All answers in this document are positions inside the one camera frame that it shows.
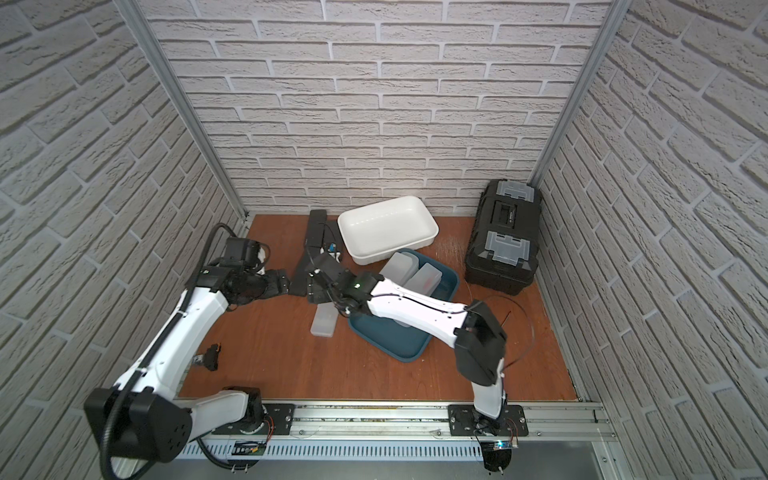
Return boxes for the black pencil case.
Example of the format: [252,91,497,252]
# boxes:
[305,209,327,249]
[326,220,344,257]
[288,247,311,297]

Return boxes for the white plastic tray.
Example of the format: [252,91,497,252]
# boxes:
[337,196,439,266]

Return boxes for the clear pencil case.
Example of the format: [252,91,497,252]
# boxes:
[380,252,419,286]
[404,263,442,297]
[310,303,339,338]

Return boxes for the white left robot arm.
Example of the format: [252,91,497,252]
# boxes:
[84,266,289,466]

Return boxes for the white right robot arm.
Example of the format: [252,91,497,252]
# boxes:
[305,253,507,420]

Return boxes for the small black clamp part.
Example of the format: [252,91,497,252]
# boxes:
[192,343,221,371]

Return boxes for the teal plastic tray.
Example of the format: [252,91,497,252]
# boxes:
[348,249,459,363]

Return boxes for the black plastic toolbox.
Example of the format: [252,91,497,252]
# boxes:
[465,179,541,296]

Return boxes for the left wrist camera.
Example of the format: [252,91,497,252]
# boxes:
[219,237,267,271]

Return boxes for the black corrugated cable conduit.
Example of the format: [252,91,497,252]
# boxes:
[98,223,265,480]

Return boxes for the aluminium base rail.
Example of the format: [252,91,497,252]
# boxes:
[119,400,619,445]

